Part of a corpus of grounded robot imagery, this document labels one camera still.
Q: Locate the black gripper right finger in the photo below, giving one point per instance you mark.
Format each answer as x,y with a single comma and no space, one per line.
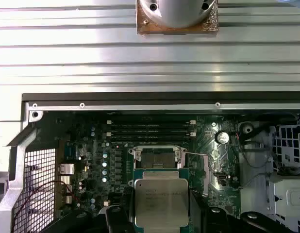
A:
201,218

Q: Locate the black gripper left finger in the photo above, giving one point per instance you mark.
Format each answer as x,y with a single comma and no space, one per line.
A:
116,221

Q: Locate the silver CPU chip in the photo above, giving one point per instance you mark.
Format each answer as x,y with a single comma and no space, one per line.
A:
162,201

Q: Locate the CPU socket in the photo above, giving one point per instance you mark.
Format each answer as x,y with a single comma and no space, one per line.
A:
157,159

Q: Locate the black RAM slot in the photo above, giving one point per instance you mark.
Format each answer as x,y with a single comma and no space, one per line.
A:
150,132
150,126
150,120
150,139

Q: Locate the green motherboard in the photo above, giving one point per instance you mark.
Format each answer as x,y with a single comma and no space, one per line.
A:
96,145

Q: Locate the silver drive cage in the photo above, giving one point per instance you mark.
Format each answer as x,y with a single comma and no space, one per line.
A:
286,194

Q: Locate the black PC case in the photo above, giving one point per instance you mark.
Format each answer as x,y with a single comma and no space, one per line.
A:
140,104

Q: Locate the brown square base plate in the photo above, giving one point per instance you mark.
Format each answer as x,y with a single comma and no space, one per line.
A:
143,27

